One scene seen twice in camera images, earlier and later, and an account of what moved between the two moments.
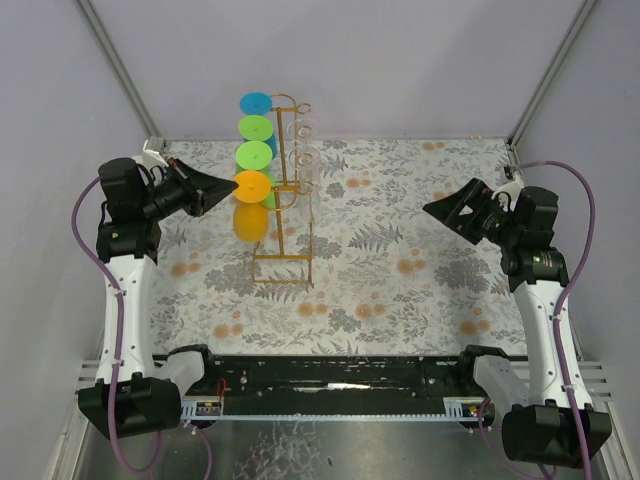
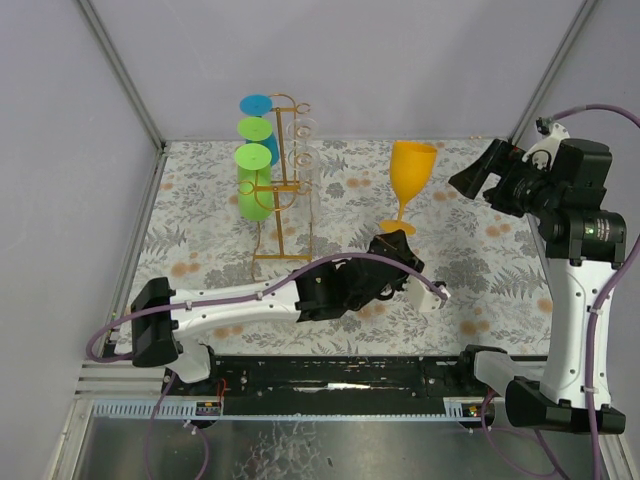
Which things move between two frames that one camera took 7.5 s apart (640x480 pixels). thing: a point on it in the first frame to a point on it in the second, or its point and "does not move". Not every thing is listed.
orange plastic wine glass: (250, 212) to (411, 167)
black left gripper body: (193, 189) to (400, 255)
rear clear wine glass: (302, 129) does not move
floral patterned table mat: (374, 274) does not move
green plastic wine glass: (255, 127) does not move
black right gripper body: (480, 213) to (495, 176)
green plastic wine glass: (257, 156) does not move
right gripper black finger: (472, 198) to (501, 157)
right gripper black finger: (449, 211) to (472, 179)
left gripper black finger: (212, 189) to (393, 244)
